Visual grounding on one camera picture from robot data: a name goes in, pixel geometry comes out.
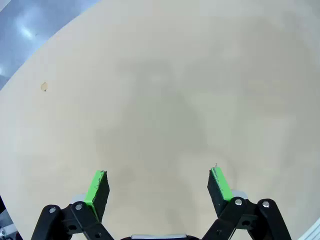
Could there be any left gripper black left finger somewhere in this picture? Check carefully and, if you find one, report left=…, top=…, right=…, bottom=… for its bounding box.
left=31, top=169, right=114, bottom=240

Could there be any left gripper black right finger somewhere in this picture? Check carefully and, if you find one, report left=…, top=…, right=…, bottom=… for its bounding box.
left=201, top=163, right=292, bottom=240

